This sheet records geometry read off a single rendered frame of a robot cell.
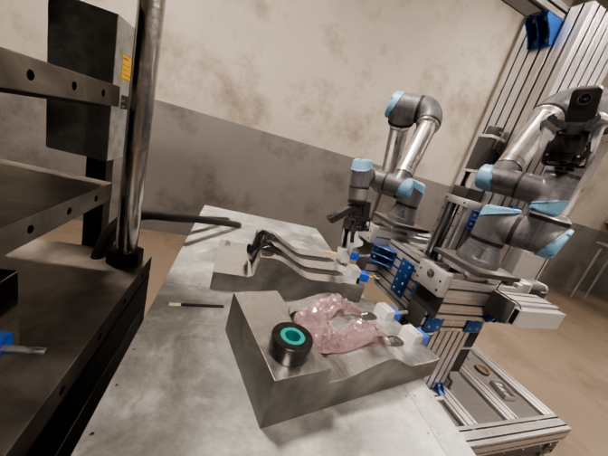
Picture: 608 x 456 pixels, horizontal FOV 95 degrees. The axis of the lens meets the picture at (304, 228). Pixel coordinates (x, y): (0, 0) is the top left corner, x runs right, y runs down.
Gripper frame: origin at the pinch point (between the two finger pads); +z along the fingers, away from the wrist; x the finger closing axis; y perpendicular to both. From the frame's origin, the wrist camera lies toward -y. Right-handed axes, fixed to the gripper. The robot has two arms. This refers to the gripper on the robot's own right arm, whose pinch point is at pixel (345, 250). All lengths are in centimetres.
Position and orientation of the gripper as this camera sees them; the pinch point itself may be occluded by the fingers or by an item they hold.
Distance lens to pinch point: 111.9
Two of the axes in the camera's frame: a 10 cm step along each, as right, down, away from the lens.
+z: -1.1, 9.8, 1.8
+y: 9.7, 0.6, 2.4
